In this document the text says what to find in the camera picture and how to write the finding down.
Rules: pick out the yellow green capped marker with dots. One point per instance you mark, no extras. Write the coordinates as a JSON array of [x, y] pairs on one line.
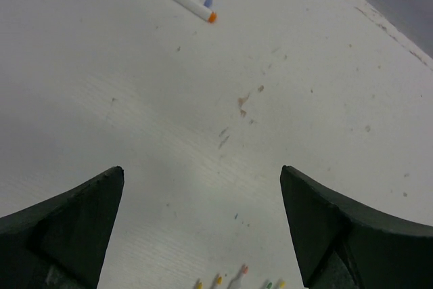
[[280, 284]]

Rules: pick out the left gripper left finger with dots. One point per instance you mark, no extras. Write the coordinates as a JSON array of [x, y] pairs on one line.
[[61, 242]]

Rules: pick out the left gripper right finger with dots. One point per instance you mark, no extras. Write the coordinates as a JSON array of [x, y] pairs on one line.
[[342, 243]]

